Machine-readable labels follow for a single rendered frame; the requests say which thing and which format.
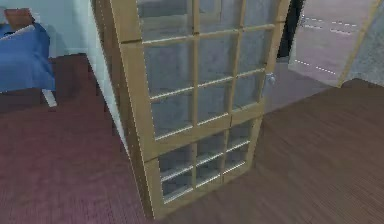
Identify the tan wooden glazed room door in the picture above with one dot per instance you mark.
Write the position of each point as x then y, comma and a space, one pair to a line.
135, 100

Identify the silver round door knob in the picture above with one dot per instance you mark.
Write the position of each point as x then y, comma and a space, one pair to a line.
270, 79

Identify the blue covered bed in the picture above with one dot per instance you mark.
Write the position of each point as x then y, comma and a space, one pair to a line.
23, 56

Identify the brown wooden headboard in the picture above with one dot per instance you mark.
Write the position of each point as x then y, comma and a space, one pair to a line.
18, 17

